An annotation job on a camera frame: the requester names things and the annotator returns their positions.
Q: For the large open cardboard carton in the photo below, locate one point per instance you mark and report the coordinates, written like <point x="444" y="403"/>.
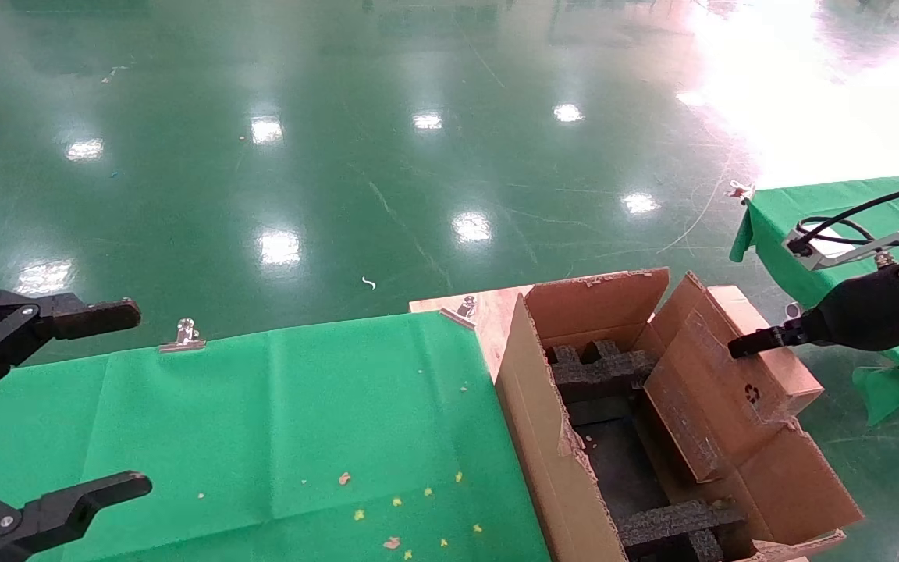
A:
<point x="535" y="437"/>

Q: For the long brown cardboard box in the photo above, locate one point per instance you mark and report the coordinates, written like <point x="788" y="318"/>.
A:
<point x="730" y="406"/>

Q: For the plain green table cloth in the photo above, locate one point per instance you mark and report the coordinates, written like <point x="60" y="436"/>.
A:
<point x="808" y="226"/>

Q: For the silver binder clip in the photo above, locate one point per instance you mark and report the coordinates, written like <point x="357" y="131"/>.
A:
<point x="182" y="337"/>
<point x="463" y="308"/>
<point x="740" y="190"/>

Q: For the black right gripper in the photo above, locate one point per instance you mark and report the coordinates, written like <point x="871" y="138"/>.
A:
<point x="863" y="312"/>

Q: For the white metal table post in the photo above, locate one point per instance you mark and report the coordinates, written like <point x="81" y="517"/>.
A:
<point x="793" y="311"/>

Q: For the green cloth with yellow specks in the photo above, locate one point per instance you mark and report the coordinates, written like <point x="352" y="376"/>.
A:
<point x="262" y="429"/>

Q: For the black foam insert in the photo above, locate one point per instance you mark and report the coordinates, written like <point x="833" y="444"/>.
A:
<point x="676" y="523"/>
<point x="598" y="371"/>

